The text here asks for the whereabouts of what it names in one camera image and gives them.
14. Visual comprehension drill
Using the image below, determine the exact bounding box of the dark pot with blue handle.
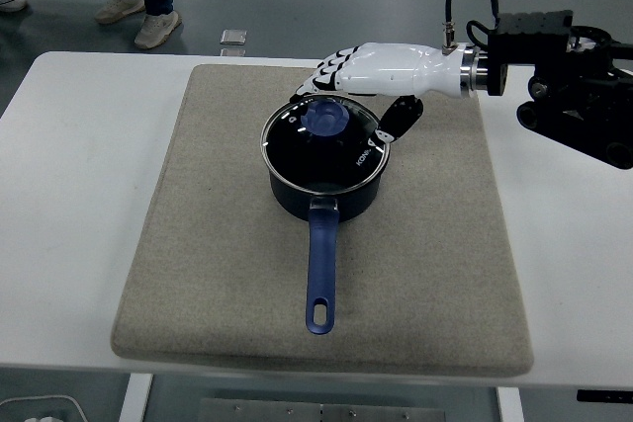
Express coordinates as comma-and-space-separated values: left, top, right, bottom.
268, 154, 387, 337

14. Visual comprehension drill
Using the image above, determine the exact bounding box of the beige fabric mat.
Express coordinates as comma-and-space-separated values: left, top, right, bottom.
109, 63, 536, 378

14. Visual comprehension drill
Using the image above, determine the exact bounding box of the white table leg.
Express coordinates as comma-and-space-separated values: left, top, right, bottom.
118, 372, 154, 422
497, 385, 525, 422

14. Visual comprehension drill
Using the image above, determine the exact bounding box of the black box under table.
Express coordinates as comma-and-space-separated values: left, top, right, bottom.
576, 388, 633, 403

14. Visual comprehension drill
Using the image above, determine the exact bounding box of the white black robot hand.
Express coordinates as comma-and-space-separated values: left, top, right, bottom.
288, 41, 469, 146

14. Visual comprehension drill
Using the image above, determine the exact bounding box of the glass lid with blue knob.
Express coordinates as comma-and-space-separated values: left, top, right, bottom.
260, 94, 392, 195

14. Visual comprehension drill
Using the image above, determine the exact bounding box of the white cable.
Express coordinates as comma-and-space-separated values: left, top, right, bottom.
0, 394, 86, 422

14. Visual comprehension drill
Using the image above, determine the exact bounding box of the grey metal plate with screws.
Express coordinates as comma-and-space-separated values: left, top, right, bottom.
199, 396, 448, 422

